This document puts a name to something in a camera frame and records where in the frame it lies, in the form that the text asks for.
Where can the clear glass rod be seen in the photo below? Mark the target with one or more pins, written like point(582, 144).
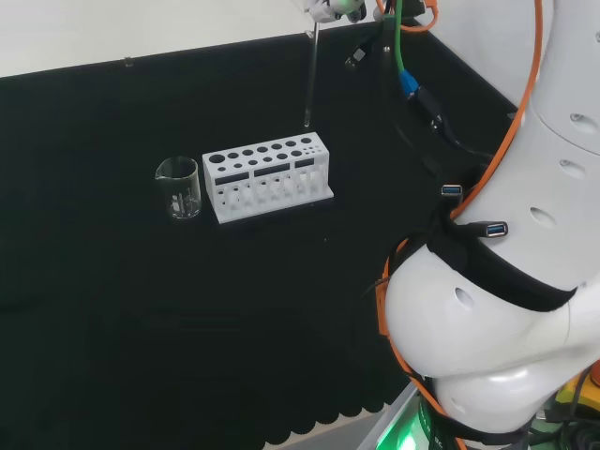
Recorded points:
point(311, 75)

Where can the grey metal base plate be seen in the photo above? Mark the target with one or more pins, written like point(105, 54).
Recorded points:
point(386, 424)

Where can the yellow stop button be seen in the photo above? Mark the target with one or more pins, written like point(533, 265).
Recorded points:
point(576, 391)

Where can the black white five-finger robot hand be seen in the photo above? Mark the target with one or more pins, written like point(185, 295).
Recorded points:
point(335, 7)

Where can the white test tube rack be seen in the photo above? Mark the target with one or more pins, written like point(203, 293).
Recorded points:
point(267, 185)

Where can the clear glass beaker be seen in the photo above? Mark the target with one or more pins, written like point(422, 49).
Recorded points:
point(180, 201)

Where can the black cloth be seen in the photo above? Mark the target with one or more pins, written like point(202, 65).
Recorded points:
point(140, 304)

